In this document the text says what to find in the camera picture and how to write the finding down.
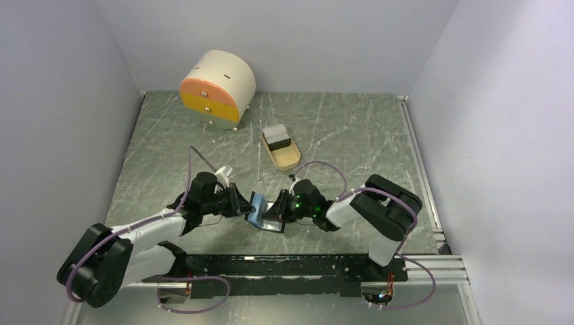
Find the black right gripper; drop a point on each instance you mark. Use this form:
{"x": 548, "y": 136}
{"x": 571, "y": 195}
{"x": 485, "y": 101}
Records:
{"x": 279, "y": 209}

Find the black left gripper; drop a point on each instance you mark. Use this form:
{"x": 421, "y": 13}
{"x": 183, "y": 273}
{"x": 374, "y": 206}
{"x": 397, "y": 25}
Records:
{"x": 239, "y": 204}

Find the black leather card holder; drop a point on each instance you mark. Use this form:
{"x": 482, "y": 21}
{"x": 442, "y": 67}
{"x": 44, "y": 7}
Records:
{"x": 255, "y": 218}

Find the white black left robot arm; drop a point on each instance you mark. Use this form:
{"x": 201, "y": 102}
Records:
{"x": 106, "y": 259}

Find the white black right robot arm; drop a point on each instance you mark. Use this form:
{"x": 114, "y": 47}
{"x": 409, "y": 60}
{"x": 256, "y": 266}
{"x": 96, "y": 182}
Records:
{"x": 390, "y": 209}

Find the stack of credit cards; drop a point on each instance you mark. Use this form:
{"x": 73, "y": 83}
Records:
{"x": 276, "y": 137}

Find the beige oval plastic tray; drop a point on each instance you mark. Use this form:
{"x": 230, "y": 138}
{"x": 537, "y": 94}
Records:
{"x": 286, "y": 158}

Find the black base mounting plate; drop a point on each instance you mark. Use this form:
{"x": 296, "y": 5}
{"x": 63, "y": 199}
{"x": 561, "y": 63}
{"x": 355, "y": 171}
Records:
{"x": 259, "y": 275}

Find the cream mini drawer cabinet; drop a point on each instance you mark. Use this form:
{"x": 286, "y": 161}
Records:
{"x": 218, "y": 89}

